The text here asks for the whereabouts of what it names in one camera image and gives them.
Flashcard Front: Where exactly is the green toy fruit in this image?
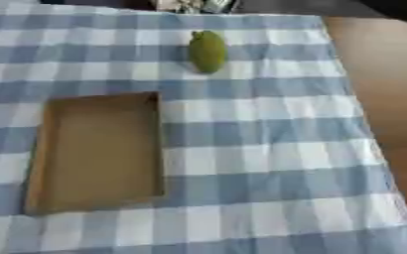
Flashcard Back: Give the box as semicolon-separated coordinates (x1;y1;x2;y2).
188;29;230;74

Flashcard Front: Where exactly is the silver metal object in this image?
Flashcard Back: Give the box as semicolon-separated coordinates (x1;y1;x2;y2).
153;0;244;15

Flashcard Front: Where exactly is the open tan cardboard box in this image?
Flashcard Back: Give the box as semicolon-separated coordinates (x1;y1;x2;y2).
23;91;168;216

